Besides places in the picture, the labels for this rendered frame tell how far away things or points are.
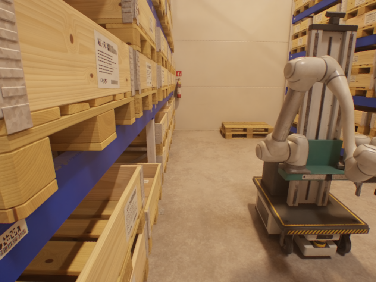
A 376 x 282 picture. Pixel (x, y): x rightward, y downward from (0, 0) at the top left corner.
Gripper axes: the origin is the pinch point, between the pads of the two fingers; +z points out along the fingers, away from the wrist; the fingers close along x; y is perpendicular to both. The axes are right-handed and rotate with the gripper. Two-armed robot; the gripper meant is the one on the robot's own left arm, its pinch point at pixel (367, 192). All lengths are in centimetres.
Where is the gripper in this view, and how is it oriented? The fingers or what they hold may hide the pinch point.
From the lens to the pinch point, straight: 183.3
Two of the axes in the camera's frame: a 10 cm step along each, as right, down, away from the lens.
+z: 0.0, 9.6, 2.6
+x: 10.0, 0.1, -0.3
